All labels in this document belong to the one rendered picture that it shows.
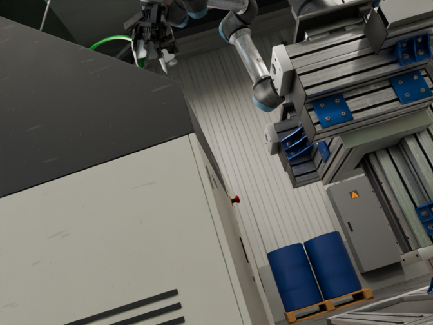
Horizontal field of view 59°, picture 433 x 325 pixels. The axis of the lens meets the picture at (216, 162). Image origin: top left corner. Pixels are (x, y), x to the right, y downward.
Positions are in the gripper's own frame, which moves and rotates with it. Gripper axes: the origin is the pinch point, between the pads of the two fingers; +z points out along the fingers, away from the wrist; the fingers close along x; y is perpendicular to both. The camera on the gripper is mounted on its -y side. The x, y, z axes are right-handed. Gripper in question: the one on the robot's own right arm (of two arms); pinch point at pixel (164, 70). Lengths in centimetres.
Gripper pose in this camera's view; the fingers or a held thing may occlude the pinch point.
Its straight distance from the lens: 152.7
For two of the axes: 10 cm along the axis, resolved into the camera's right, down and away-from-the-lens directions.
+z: 2.8, 8.9, -3.6
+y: 9.5, -3.2, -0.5
